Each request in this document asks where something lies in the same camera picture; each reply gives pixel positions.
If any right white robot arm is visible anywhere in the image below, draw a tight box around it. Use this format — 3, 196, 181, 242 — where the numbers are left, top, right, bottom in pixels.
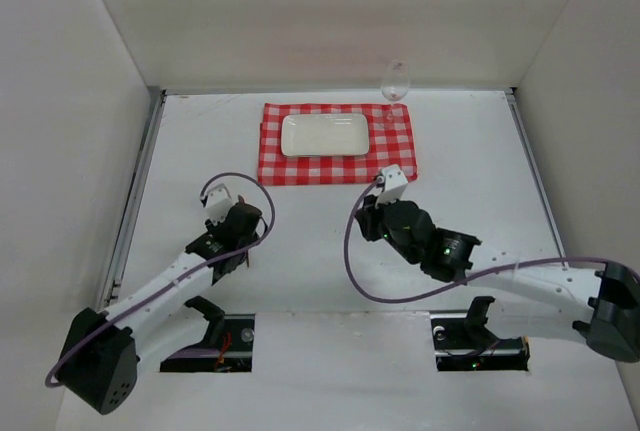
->
348, 195, 639, 363

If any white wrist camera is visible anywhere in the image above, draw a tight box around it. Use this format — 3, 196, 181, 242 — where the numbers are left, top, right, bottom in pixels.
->
375, 164, 408, 207
201, 184, 234, 225

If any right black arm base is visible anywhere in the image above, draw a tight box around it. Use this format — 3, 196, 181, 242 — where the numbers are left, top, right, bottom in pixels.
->
430, 296, 530, 372

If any white rectangular plate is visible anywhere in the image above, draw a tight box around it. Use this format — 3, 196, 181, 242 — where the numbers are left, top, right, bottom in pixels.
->
280, 113, 370, 158

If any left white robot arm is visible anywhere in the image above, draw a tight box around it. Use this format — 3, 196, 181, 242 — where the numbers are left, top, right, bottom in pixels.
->
51, 200, 264, 415

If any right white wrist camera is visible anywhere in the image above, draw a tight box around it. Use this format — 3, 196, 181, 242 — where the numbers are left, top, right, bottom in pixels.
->
375, 164, 408, 207

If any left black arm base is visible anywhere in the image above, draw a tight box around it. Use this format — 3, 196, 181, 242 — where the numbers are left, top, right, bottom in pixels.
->
159, 296, 256, 374

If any red white checkered cloth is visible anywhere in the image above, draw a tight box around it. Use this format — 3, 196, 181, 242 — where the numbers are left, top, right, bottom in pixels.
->
257, 103, 418, 186

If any clear wine glass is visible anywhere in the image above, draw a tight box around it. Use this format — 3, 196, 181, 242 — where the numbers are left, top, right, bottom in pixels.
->
380, 60, 411, 127

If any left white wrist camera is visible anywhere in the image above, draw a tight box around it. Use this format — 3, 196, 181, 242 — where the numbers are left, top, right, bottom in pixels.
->
201, 184, 234, 225

